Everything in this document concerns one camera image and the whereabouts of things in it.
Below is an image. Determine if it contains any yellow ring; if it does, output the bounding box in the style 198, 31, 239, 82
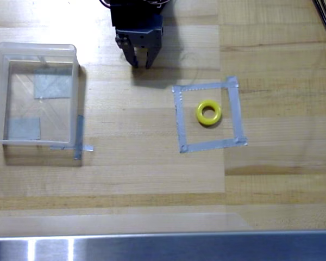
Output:
194, 100, 222, 127

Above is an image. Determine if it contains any large grey tape patch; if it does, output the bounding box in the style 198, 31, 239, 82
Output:
33, 68, 72, 100

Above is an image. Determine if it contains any shiny metal table edge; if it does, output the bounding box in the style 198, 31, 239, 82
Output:
0, 230, 326, 261

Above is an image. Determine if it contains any small grey tape patch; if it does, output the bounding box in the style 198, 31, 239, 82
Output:
7, 117, 42, 142

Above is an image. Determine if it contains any clear plastic container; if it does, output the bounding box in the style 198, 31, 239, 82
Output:
0, 42, 80, 146

